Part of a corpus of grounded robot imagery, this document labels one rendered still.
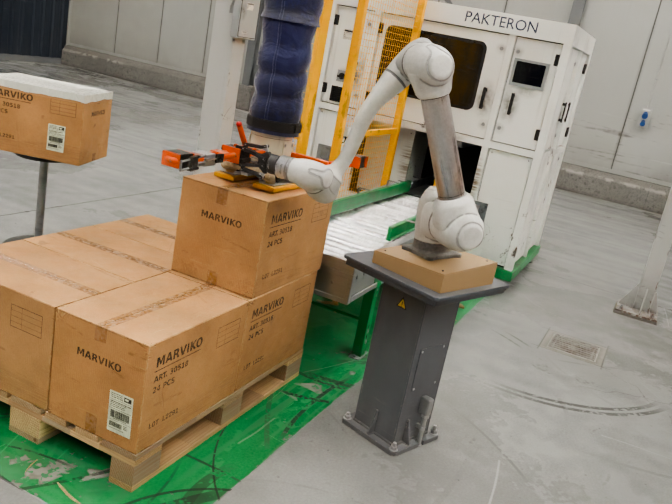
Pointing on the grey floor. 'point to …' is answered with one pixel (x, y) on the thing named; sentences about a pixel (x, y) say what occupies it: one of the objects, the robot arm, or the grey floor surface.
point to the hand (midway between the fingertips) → (234, 154)
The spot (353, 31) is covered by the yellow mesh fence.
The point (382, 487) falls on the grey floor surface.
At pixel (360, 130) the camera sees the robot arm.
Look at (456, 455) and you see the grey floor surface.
